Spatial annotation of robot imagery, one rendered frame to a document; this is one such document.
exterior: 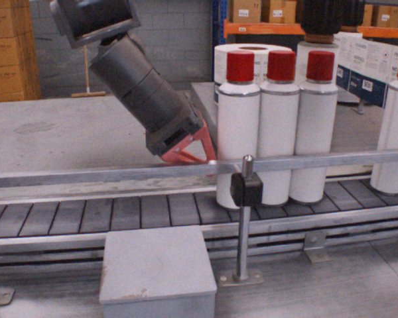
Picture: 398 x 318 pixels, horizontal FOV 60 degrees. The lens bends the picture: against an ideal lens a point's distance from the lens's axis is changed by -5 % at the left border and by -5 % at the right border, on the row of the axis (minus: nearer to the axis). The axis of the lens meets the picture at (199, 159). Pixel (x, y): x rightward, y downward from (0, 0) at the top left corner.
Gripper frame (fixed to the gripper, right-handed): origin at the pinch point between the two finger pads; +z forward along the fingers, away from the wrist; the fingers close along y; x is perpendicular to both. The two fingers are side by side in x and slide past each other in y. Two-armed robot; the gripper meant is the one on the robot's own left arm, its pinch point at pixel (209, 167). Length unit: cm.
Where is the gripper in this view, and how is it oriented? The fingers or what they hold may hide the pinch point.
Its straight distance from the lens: 48.1
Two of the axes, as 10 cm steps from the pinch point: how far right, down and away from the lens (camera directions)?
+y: -1.5, -4.1, 9.0
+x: -7.8, 6.1, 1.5
